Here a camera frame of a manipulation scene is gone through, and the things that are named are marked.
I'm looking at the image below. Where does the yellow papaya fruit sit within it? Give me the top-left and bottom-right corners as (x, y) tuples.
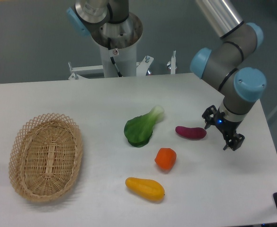
(125, 177), (165, 202)

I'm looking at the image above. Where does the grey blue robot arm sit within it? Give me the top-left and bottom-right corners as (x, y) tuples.
(66, 0), (267, 150)

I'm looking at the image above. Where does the green bok choy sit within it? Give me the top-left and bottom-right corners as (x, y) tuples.
(124, 105), (164, 148)

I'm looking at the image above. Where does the black cable on pedestal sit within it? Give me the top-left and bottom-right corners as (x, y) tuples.
(107, 37), (123, 78)

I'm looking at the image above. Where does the orange persimmon fruit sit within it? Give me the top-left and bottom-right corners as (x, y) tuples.
(154, 148), (177, 171)

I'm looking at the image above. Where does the white metal base frame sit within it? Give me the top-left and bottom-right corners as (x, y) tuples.
(67, 50), (178, 80)

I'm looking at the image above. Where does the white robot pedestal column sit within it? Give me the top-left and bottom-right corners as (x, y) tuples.
(99, 44), (137, 78)

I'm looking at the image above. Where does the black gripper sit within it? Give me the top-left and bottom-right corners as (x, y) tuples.
(202, 105), (245, 151)

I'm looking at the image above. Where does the woven wicker basket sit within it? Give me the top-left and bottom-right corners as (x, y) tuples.
(9, 113), (83, 202)

